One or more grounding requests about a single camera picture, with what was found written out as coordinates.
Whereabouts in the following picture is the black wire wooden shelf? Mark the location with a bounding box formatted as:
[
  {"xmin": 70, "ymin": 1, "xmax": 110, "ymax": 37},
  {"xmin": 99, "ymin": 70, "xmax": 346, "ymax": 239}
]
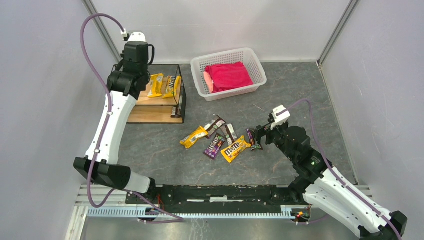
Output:
[{"xmin": 127, "ymin": 64, "xmax": 187, "ymax": 124}]

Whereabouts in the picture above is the brown candy bag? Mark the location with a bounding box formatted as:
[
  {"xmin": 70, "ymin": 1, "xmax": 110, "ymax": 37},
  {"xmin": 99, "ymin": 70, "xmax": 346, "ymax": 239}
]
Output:
[
  {"xmin": 220, "ymin": 123, "xmax": 238, "ymax": 146},
  {"xmin": 203, "ymin": 115, "xmax": 227, "ymax": 139}
]

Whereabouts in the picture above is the purple candy bag centre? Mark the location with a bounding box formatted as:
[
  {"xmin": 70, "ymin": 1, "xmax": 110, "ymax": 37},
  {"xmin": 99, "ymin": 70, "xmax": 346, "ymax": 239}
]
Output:
[{"xmin": 203, "ymin": 133, "xmax": 226, "ymax": 160}]

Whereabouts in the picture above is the brown candy bag middle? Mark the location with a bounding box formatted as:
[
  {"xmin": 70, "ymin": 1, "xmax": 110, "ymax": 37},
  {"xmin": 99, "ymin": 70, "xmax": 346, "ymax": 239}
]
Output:
[{"xmin": 220, "ymin": 123, "xmax": 238, "ymax": 146}]

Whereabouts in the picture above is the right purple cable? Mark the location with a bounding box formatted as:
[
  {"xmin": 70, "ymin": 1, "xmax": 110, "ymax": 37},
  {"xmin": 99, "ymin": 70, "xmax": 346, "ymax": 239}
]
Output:
[{"xmin": 277, "ymin": 98, "xmax": 402, "ymax": 240}]

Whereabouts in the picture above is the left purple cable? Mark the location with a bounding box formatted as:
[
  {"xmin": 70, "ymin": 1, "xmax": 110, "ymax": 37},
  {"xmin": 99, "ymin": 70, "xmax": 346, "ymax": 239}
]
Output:
[{"xmin": 79, "ymin": 13, "xmax": 185, "ymax": 225}]

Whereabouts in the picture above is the white plastic basket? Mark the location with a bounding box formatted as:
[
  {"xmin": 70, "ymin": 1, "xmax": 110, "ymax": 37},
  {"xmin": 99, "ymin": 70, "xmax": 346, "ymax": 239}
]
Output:
[{"xmin": 190, "ymin": 47, "xmax": 267, "ymax": 102}]

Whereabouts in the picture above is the brown candy bag lower shelf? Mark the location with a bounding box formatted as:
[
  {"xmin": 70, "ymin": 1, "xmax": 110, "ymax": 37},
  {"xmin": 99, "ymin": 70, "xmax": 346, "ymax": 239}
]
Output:
[{"xmin": 170, "ymin": 106, "xmax": 182, "ymax": 119}]

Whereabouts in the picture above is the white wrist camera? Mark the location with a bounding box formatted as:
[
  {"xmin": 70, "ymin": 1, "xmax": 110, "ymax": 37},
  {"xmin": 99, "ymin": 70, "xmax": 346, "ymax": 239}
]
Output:
[
  {"xmin": 120, "ymin": 28, "xmax": 146, "ymax": 42},
  {"xmin": 269, "ymin": 105, "xmax": 291, "ymax": 130}
]

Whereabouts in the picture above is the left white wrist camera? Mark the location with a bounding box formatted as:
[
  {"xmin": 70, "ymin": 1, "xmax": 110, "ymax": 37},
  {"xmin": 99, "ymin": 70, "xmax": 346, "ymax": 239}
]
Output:
[{"xmin": 120, "ymin": 28, "xmax": 146, "ymax": 42}]

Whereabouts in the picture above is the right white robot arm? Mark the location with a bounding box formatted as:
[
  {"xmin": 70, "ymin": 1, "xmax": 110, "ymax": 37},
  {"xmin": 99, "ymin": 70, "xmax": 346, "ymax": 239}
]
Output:
[{"xmin": 253, "ymin": 123, "xmax": 408, "ymax": 240}]

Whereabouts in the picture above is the yellow M&M bag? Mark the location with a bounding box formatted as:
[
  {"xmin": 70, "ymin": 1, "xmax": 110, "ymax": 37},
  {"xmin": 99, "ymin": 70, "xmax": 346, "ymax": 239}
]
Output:
[{"xmin": 220, "ymin": 136, "xmax": 252, "ymax": 163}]

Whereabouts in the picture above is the yellow candy bag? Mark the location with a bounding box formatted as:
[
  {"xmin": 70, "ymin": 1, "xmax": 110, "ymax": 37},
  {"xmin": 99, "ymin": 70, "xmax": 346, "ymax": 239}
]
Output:
[
  {"xmin": 147, "ymin": 73, "xmax": 164, "ymax": 98},
  {"xmin": 179, "ymin": 126, "xmax": 208, "ymax": 149},
  {"xmin": 162, "ymin": 75, "xmax": 182, "ymax": 99}
]

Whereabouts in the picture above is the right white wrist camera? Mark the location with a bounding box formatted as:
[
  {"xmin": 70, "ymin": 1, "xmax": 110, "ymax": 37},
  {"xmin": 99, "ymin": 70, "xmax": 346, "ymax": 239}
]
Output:
[{"xmin": 269, "ymin": 105, "xmax": 291, "ymax": 130}]

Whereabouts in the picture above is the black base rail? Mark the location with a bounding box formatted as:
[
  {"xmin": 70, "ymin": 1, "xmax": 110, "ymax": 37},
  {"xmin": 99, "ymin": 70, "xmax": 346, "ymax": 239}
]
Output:
[{"xmin": 142, "ymin": 185, "xmax": 308, "ymax": 214}]

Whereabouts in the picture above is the purple cable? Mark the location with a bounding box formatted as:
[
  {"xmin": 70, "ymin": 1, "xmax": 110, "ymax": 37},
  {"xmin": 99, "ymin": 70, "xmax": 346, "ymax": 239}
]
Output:
[
  {"xmin": 79, "ymin": 13, "xmax": 185, "ymax": 225},
  {"xmin": 277, "ymin": 98, "xmax": 402, "ymax": 240}
]

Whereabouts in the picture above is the brown candy bag top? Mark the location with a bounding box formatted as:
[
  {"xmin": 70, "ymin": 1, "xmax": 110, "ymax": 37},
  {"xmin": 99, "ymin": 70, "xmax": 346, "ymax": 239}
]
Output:
[{"xmin": 203, "ymin": 115, "xmax": 227, "ymax": 139}]

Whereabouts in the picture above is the pink folded cloth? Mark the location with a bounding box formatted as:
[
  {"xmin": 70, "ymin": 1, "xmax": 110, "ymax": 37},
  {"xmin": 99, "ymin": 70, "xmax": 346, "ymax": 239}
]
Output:
[{"xmin": 203, "ymin": 61, "xmax": 254, "ymax": 94}]

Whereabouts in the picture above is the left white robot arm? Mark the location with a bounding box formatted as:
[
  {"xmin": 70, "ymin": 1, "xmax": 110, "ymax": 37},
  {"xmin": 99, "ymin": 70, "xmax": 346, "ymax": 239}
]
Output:
[{"xmin": 73, "ymin": 41, "xmax": 155, "ymax": 194}]

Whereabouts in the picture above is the purple brown M&M bag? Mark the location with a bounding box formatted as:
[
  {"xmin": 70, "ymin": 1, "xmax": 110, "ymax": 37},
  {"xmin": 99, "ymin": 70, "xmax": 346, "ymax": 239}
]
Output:
[{"xmin": 246, "ymin": 128, "xmax": 263, "ymax": 151}]

